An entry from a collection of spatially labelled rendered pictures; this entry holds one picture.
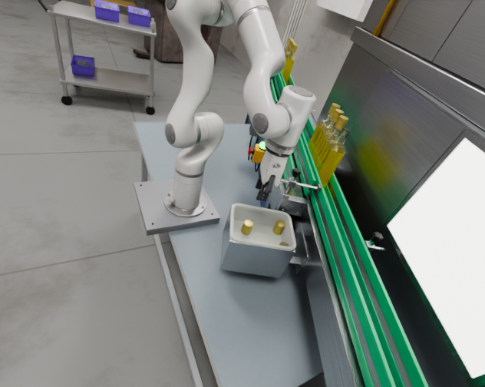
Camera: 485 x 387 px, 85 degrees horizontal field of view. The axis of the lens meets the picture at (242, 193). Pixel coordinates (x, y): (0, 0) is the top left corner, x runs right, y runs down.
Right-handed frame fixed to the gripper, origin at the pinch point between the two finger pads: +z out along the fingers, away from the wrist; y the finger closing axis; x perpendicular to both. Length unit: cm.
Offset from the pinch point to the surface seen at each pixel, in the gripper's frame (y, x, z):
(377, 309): -32.6, -29.6, 5.0
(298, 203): 7.9, -17.8, 9.4
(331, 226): -9.1, -22.4, 1.9
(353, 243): -12.2, -30.0, 4.5
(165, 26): 456, 118, 54
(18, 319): 1, 97, 114
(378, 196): 1.5, -38.8, -5.4
